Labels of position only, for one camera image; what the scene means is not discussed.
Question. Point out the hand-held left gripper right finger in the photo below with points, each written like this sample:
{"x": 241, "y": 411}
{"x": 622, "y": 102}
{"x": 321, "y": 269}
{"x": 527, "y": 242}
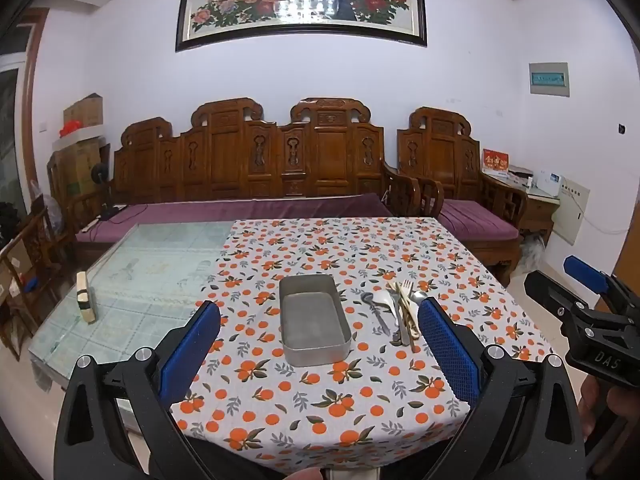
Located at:
{"x": 447, "y": 355}

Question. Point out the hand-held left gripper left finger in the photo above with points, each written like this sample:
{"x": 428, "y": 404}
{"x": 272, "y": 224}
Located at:
{"x": 192, "y": 347}

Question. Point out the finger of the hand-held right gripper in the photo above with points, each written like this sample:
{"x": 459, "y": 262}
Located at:
{"x": 550, "y": 292}
{"x": 585, "y": 272}

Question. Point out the white spoon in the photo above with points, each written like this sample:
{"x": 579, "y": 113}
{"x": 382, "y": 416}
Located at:
{"x": 384, "y": 300}

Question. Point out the metal spoon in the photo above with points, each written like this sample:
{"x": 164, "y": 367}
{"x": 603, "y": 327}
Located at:
{"x": 420, "y": 295}
{"x": 367, "y": 299}

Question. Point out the rectangular metal tray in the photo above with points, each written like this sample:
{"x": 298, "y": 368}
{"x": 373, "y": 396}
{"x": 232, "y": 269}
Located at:
{"x": 312, "y": 317}

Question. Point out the person's right hand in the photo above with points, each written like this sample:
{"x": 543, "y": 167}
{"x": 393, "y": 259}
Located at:
{"x": 592, "y": 402}

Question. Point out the white plastic bag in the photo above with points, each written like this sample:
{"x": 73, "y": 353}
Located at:
{"x": 532, "y": 255}

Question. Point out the wooden door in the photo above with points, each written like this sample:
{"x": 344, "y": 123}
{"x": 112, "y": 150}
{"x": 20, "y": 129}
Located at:
{"x": 629, "y": 230}

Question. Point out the white cabinet panel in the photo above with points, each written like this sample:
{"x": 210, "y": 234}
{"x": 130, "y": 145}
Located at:
{"x": 570, "y": 212}

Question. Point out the wooden side table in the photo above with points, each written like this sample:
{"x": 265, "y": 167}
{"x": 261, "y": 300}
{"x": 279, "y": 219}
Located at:
{"x": 540, "y": 210}

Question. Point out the white device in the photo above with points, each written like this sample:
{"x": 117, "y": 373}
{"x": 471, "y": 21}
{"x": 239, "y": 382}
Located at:
{"x": 547, "y": 184}

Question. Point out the purple armchair cushion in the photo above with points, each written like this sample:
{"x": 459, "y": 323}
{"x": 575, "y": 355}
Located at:
{"x": 475, "y": 220}

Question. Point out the beige block with dark band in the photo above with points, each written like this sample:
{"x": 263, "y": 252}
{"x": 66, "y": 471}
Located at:
{"x": 86, "y": 302}

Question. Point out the orange fruit print tablecloth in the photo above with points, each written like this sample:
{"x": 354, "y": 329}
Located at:
{"x": 310, "y": 410}

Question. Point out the purple sofa cushion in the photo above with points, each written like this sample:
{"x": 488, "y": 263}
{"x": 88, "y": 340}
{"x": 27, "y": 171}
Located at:
{"x": 225, "y": 212}

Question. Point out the red gift box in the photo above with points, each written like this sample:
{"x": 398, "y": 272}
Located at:
{"x": 495, "y": 161}

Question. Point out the carved wooden armchair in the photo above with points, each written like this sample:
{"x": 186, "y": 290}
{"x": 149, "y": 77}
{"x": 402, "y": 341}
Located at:
{"x": 450, "y": 160}

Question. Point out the wooden chair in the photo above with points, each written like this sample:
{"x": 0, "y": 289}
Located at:
{"x": 35, "y": 270}

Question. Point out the carved wooden sofa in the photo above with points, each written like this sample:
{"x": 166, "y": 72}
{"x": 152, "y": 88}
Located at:
{"x": 240, "y": 160}

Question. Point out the black fan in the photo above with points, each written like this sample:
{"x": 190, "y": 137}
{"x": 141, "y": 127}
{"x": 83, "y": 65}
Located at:
{"x": 101, "y": 175}

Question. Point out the white electrical panel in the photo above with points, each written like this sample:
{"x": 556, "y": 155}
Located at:
{"x": 549, "y": 79}

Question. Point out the clear plastic bag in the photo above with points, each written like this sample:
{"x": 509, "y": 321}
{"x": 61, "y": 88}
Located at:
{"x": 45, "y": 205}

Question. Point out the large cardboard box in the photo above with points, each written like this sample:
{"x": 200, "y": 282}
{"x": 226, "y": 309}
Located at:
{"x": 75, "y": 170}

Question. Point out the white flat box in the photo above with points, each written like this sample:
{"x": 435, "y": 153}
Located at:
{"x": 80, "y": 135}

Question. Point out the red ornament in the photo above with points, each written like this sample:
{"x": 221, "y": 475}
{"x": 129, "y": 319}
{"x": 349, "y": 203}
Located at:
{"x": 70, "y": 127}

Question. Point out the small cardboard box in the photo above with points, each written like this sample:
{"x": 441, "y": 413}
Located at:
{"x": 85, "y": 110}

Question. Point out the glass sliding door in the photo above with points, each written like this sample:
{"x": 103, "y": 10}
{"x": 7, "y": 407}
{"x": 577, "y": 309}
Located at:
{"x": 15, "y": 110}

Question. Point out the framed floral painting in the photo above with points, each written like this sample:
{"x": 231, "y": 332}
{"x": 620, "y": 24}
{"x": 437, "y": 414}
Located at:
{"x": 300, "y": 0}

